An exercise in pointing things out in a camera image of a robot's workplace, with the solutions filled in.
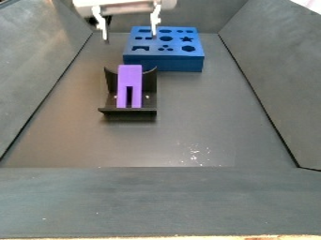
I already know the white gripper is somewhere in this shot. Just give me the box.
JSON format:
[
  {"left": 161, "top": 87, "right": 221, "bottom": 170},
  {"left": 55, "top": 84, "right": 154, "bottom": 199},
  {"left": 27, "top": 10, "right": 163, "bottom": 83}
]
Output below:
[{"left": 72, "top": 0, "right": 178, "bottom": 42}]

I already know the blue shape-sorting board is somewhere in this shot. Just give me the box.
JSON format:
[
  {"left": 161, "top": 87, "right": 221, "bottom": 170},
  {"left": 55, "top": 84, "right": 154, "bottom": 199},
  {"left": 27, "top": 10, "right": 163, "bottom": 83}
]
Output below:
[{"left": 123, "top": 26, "right": 205, "bottom": 72}]

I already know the purple double-square block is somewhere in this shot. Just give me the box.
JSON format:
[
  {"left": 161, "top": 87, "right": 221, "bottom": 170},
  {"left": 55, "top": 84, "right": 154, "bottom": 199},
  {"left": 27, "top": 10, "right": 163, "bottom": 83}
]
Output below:
[{"left": 116, "top": 65, "right": 143, "bottom": 108}]

